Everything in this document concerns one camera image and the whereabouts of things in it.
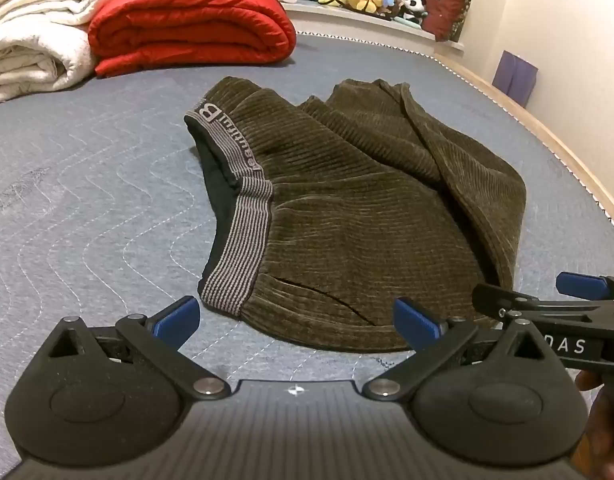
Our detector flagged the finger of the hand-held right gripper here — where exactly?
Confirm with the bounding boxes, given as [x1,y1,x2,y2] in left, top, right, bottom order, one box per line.
[557,272,614,304]
[472,283,614,322]

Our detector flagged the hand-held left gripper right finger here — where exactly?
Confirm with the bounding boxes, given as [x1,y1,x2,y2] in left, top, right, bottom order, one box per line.
[362,297,554,402]

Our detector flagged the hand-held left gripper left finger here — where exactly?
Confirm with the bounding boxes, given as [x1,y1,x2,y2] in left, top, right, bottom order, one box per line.
[43,296,232,402]

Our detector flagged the olive corduroy pants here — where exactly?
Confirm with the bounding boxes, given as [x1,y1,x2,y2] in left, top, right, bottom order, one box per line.
[183,76,530,353]

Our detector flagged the person's right hand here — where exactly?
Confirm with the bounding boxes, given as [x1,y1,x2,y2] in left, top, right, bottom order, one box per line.
[576,370,614,480]

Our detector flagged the grey quilted mattress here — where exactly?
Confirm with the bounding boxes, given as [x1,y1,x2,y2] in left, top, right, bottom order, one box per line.
[0,30,614,466]

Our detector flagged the red folded quilt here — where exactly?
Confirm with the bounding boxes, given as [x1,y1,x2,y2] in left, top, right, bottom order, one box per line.
[88,0,298,78]

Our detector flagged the maroon pillow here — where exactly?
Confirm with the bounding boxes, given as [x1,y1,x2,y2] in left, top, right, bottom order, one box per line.
[421,0,474,42]

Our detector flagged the white curved headboard ledge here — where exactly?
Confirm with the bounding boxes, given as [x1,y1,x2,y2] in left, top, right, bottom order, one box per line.
[282,1,466,52]

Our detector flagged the white folded blanket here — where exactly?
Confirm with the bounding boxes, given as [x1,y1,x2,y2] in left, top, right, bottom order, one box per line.
[0,0,118,107]

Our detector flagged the panda plush toy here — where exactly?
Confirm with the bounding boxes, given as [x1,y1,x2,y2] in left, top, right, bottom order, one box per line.
[402,0,428,23]

